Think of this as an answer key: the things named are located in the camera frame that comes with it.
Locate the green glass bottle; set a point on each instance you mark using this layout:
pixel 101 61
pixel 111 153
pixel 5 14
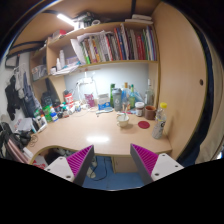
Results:
pixel 132 98

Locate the red and white container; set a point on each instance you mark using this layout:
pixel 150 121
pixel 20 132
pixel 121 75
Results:
pixel 69 98

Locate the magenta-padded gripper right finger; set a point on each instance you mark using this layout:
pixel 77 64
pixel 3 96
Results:
pixel 163 166

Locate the pink pouch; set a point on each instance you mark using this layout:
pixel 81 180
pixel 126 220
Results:
pixel 90 100

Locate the brown cup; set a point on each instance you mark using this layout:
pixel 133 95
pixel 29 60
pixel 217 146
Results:
pixel 150 113

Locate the white-lidded brown spread jar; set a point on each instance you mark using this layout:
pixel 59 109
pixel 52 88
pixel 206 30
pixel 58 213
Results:
pixel 139 110

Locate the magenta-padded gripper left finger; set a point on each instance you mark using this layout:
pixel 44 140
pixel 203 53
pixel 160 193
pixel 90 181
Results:
pixel 63 166

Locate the cream mug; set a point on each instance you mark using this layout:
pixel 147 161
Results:
pixel 122 121

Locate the blue-labelled orange-capped bottle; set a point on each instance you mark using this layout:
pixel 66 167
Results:
pixel 125 96

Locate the clear glass liquor bottle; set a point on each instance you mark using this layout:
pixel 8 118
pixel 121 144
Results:
pixel 149 95

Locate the white desk lamp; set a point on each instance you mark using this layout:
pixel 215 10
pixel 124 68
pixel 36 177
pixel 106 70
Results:
pixel 87 80

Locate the flat round red coaster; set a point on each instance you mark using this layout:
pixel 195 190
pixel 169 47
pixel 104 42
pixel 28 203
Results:
pixel 143 125

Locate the spoon in cream mug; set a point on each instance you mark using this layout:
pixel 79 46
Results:
pixel 125 111

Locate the clear yellow-capped drink bottle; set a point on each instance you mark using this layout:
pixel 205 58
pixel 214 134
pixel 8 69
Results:
pixel 159 124

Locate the light blue hairbrush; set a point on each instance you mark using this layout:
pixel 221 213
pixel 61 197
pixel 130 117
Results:
pixel 104 111

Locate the dark hanging clothes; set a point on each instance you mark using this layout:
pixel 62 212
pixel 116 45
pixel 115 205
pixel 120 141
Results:
pixel 18 96

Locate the wooden shelf unit with books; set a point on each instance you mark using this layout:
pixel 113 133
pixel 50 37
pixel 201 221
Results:
pixel 110 46

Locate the white and blue carton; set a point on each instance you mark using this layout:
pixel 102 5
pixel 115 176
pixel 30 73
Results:
pixel 104 101

